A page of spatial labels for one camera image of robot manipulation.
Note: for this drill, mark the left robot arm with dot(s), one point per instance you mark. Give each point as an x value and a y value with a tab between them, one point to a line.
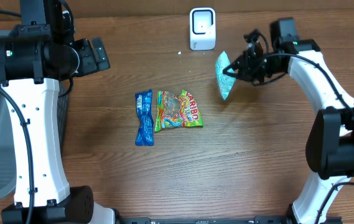
40	54

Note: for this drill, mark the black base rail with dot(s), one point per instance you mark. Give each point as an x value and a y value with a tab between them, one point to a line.
211	221

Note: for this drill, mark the teal snack packet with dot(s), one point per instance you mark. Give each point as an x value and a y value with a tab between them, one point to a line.
225	82

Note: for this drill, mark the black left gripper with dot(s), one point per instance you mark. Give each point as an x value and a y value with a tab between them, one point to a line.
91	62

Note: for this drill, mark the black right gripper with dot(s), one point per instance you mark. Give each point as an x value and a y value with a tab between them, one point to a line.
244	71

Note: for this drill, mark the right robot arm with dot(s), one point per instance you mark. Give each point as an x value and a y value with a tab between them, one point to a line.
329	150

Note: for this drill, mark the white barcode scanner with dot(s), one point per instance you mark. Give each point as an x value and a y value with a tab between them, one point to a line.
202	28

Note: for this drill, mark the green Haribo gummy bag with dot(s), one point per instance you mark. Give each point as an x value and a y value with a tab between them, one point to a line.
177	111

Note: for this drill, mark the blue snack packet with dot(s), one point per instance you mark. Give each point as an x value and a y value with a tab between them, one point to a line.
145	134

